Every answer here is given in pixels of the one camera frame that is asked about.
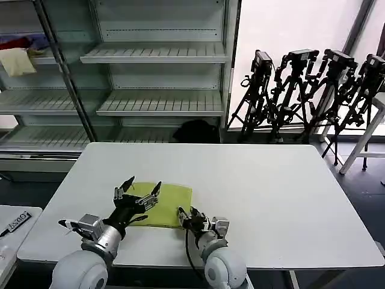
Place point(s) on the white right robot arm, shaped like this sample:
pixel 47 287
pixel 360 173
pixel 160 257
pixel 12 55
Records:
pixel 222 265

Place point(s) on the black label plate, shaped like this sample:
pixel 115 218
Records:
pixel 18 222

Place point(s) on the small white side table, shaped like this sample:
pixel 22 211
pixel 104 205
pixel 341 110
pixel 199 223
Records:
pixel 18 247

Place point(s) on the yellow-green shirt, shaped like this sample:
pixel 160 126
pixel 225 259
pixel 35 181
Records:
pixel 171 204

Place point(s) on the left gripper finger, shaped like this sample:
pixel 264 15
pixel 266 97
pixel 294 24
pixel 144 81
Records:
pixel 152 198
pixel 121 189

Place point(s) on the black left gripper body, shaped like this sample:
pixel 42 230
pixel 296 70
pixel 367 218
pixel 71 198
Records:
pixel 124 210

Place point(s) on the white stool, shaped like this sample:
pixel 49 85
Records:
pixel 368 129

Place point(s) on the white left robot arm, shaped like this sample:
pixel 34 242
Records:
pixel 82 266

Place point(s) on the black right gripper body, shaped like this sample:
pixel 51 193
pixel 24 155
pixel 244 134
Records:
pixel 196 224

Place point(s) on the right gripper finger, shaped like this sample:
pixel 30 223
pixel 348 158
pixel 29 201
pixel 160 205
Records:
pixel 194 211
pixel 181 216

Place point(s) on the black camera tripod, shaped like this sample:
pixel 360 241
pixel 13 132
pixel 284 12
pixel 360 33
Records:
pixel 296 78
pixel 365 90
pixel 334 78
pixel 258 90

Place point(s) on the white empty shelf unit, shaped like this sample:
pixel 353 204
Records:
pixel 162 54

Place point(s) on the metal rack with cloths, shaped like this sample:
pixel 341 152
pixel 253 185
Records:
pixel 18 63

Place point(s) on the black bag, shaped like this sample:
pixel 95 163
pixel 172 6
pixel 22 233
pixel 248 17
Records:
pixel 195 131

